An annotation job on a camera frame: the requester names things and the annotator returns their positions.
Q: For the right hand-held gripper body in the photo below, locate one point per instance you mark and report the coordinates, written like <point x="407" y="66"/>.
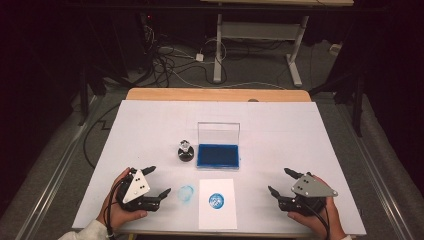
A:
<point x="311" y="188"/>

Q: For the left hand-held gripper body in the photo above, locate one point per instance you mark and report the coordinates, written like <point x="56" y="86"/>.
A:
<point x="136" y="186"/>

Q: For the crystal knob stamp black base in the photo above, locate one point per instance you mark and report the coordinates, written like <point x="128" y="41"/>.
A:
<point x="186" y="153"/>

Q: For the blue ink pad clear case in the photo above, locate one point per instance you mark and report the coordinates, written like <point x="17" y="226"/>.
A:
<point x="218" y="156"/>

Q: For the person's left hand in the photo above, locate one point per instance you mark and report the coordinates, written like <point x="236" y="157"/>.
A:
<point x="113" y="216"/>

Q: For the person's right hand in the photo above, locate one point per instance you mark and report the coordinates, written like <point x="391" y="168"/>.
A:
<point x="333" y="220"/>

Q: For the large white table cover sheet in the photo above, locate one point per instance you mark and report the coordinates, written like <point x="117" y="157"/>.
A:
<point x="283" y="133"/>

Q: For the white paper card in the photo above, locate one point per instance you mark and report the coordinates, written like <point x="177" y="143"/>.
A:
<point x="216" y="216"/>

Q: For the black metal stand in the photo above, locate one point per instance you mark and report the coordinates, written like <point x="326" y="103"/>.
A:
<point x="83" y="100"/>
<point x="358" y="110"/>

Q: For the wooden table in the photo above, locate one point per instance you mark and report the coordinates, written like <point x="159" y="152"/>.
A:
<point x="216" y="95"/>

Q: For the small white power adapter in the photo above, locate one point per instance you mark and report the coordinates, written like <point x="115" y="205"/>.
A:
<point x="199" y="57"/>

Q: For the white power strip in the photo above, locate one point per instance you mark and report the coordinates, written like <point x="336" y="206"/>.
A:
<point x="335" y="49"/>

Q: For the metal floor rail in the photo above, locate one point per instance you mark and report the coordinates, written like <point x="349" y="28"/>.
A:
<point x="56" y="173"/>
<point x="376" y="180"/>

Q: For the white metal desk frame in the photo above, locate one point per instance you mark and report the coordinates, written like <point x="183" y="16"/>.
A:
<point x="218" y="50"/>

